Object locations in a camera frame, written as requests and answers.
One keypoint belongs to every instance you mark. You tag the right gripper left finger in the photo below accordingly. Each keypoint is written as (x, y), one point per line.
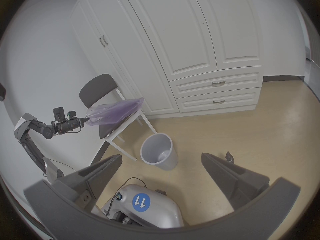
(85, 184)

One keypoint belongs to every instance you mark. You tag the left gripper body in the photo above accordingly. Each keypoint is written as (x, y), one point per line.
(70, 125)

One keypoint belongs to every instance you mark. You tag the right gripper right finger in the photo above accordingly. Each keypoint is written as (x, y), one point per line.
(240, 184)

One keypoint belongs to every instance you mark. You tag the purple plastic bag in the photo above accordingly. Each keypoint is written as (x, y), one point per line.
(112, 112)

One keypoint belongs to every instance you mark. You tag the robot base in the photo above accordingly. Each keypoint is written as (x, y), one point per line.
(160, 209)

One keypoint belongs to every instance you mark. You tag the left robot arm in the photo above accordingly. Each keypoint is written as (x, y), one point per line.
(40, 127)

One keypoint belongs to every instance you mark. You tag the crumpled black plastic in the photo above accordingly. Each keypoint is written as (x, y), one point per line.
(228, 156)

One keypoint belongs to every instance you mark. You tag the white trash bin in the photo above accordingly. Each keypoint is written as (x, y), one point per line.
(170, 162)

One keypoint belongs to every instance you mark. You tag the white chair with grey seat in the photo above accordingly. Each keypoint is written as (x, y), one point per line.
(97, 87)

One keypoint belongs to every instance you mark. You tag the white wardrobe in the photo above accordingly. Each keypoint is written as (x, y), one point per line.
(190, 34)

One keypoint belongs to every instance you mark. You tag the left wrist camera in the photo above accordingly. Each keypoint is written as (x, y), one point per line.
(72, 115)

